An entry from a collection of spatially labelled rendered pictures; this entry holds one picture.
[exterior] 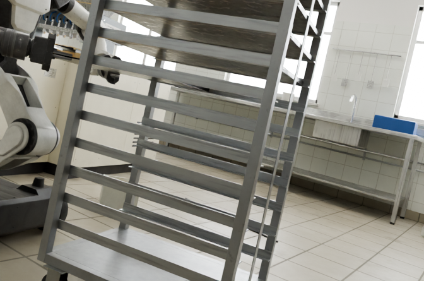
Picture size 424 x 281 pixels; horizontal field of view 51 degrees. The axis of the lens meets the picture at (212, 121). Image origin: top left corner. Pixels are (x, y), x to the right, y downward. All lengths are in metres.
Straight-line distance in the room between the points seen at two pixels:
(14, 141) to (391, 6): 4.69
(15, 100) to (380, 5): 4.60
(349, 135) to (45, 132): 3.59
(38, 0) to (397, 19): 4.38
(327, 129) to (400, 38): 1.40
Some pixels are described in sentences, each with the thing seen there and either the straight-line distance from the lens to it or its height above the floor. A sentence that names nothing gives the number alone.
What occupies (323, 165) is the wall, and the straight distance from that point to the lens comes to 5.57.
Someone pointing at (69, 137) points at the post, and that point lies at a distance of 1.46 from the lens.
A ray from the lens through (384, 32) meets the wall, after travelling 5.62.
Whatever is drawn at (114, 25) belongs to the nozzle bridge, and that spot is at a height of 1.14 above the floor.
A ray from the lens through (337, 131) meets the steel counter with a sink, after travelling 4.89.
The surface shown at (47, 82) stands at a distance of 3.19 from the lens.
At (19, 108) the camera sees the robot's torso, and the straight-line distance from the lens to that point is 1.88.
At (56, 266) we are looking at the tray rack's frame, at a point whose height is 0.13.
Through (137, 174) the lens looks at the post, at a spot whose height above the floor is 0.38.
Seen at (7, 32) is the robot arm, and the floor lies 0.80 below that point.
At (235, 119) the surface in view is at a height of 0.70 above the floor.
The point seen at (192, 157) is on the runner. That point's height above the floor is 0.51.
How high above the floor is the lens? 0.71
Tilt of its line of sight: 2 degrees down
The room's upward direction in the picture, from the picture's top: 13 degrees clockwise
